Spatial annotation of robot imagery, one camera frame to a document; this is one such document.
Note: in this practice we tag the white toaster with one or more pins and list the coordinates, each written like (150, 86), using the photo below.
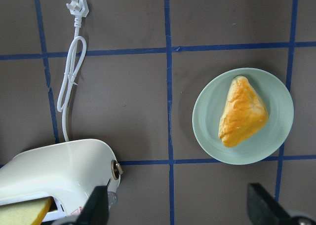
(66, 172)

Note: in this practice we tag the pale green plate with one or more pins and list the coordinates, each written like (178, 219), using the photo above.
(211, 102)

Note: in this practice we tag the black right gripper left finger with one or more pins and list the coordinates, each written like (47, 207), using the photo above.
(95, 211)

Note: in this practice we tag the yellow toast slice in toaster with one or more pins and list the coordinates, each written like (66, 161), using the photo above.
(25, 213)

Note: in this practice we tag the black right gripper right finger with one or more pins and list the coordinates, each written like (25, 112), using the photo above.
(262, 209)

